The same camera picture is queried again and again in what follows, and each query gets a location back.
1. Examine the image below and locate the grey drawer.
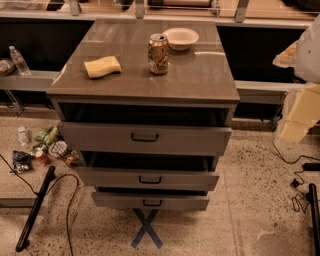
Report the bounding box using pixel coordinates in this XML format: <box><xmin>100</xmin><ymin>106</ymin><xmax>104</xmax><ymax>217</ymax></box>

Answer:
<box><xmin>92</xmin><ymin>192</ymin><xmax>209</xmax><ymax>211</ymax></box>
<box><xmin>77</xmin><ymin>167</ymin><xmax>219</xmax><ymax>191</ymax></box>
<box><xmin>58</xmin><ymin>122</ymin><xmax>231</xmax><ymax>156</ymax></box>

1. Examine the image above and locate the blue tape cross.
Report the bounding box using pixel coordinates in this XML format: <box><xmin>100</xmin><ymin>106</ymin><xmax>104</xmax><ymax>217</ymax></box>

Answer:
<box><xmin>131</xmin><ymin>208</ymin><xmax>163</xmax><ymax>249</ymax></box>

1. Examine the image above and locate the black stand leg right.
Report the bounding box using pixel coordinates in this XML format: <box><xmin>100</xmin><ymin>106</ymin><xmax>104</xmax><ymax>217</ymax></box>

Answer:
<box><xmin>307</xmin><ymin>183</ymin><xmax>320</xmax><ymax>256</ymax></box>

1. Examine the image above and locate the white bowl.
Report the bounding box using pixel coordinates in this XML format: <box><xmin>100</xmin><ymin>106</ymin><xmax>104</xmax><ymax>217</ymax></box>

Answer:
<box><xmin>163</xmin><ymin>28</ymin><xmax>199</xmax><ymax>51</ymax></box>

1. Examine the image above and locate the brown snack on floor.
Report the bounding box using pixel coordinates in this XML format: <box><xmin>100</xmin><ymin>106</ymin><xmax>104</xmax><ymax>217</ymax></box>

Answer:
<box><xmin>65</xmin><ymin>150</ymin><xmax>82</xmax><ymax>167</ymax></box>

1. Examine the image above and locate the middle grey drawer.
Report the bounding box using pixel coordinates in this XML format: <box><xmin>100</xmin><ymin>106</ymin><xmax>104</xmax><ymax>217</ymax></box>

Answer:
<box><xmin>77</xmin><ymin>167</ymin><xmax>219</xmax><ymax>191</ymax></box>

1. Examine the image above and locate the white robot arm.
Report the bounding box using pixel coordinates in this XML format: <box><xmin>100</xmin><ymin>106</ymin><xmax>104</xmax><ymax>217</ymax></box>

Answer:
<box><xmin>272</xmin><ymin>14</ymin><xmax>320</xmax><ymax>83</ymax></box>

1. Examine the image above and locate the bowl on left shelf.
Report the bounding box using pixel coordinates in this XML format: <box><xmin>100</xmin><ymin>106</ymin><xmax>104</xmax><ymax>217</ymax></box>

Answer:
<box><xmin>0</xmin><ymin>59</ymin><xmax>15</xmax><ymax>76</ymax></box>

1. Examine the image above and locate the red can on floor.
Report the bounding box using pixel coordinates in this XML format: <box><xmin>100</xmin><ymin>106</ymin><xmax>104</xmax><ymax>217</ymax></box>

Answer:
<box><xmin>35</xmin><ymin>150</ymin><xmax>50</xmax><ymax>166</ymax></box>

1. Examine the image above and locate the bottom grey drawer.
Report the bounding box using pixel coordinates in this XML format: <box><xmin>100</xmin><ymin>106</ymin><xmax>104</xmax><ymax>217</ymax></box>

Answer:
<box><xmin>92</xmin><ymin>192</ymin><xmax>209</xmax><ymax>211</ymax></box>

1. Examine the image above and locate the black cable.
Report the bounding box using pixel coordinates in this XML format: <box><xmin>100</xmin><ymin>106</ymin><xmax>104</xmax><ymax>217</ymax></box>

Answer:
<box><xmin>272</xmin><ymin>138</ymin><xmax>320</xmax><ymax>213</ymax></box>
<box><xmin>0</xmin><ymin>153</ymin><xmax>81</xmax><ymax>256</ymax></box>

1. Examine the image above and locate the top grey drawer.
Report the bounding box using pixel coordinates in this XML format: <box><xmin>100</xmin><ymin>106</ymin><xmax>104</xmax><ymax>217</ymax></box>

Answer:
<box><xmin>58</xmin><ymin>122</ymin><xmax>231</xmax><ymax>156</ymax></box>

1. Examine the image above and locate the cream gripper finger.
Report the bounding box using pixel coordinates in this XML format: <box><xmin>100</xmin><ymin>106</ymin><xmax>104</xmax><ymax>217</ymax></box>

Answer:
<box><xmin>272</xmin><ymin>42</ymin><xmax>297</xmax><ymax>68</ymax></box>

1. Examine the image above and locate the white patterned cup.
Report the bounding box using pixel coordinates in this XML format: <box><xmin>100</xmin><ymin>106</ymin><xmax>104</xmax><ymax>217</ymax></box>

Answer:
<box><xmin>48</xmin><ymin>141</ymin><xmax>67</xmax><ymax>158</ymax></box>

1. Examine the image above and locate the black stand leg left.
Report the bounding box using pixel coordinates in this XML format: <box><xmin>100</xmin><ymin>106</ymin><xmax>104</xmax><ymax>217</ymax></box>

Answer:
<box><xmin>15</xmin><ymin>166</ymin><xmax>55</xmax><ymax>252</ymax></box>

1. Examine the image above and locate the small bottle on floor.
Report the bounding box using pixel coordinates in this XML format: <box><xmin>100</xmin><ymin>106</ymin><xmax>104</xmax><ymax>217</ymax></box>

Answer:
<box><xmin>18</xmin><ymin>126</ymin><xmax>29</xmax><ymax>146</ymax></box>

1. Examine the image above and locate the orange soda can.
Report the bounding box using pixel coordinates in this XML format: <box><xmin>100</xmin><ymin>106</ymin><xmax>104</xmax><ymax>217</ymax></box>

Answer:
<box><xmin>148</xmin><ymin>33</ymin><xmax>169</xmax><ymax>75</ymax></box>

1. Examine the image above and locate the grey drawer cabinet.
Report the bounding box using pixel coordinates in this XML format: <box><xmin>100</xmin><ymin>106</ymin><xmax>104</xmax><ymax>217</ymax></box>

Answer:
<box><xmin>47</xmin><ymin>19</ymin><xmax>239</xmax><ymax>197</ymax></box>

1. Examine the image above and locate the black stand leg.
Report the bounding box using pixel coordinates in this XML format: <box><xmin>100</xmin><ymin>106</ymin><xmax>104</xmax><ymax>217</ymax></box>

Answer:
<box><xmin>307</xmin><ymin>183</ymin><xmax>320</xmax><ymax>256</ymax></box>
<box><xmin>15</xmin><ymin>166</ymin><xmax>55</xmax><ymax>252</ymax></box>

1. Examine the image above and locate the yellow sponge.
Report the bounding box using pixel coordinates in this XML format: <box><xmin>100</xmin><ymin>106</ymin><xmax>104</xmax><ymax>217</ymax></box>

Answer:
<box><xmin>84</xmin><ymin>56</ymin><xmax>121</xmax><ymax>79</ymax></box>

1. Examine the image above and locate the black cable right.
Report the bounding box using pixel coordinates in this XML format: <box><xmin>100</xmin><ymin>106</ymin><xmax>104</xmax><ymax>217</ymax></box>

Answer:
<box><xmin>272</xmin><ymin>138</ymin><xmax>320</xmax><ymax>213</ymax></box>

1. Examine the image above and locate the dark chip bag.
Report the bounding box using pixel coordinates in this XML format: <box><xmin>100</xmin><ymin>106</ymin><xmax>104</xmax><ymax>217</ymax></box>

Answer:
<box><xmin>13</xmin><ymin>150</ymin><xmax>32</xmax><ymax>173</ymax></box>

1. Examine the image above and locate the black cable left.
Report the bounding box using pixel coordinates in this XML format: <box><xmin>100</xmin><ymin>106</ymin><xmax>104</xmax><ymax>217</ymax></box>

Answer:
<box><xmin>0</xmin><ymin>153</ymin><xmax>81</xmax><ymax>256</ymax></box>

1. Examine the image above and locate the clear plastic water bottle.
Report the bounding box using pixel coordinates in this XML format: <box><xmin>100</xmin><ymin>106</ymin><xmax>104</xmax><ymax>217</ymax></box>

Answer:
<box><xmin>9</xmin><ymin>46</ymin><xmax>31</xmax><ymax>75</ymax></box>

